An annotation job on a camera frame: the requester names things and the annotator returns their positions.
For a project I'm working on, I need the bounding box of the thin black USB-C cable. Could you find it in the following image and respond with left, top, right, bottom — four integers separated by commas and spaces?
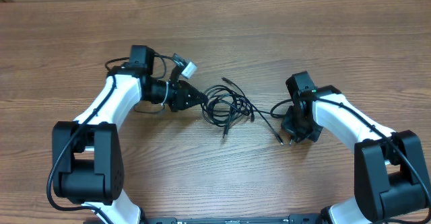
221, 77, 296, 147

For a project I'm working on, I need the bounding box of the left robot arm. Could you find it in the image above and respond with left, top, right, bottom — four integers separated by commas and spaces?
46, 45, 207, 223

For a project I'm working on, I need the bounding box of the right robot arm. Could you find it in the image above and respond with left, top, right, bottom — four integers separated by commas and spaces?
281, 71, 430, 223

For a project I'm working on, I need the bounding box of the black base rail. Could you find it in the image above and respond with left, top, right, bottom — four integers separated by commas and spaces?
141, 213, 330, 224

